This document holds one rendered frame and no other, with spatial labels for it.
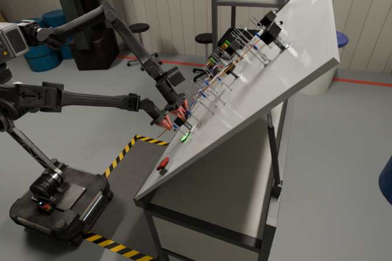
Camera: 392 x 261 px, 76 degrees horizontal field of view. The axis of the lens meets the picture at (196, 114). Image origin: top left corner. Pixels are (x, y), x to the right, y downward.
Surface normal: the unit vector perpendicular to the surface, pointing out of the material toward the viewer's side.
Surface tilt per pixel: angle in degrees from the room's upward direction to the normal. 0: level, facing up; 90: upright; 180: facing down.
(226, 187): 0
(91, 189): 0
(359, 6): 90
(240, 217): 0
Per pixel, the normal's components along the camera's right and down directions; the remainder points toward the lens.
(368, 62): -0.33, 0.59
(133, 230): -0.06, -0.79
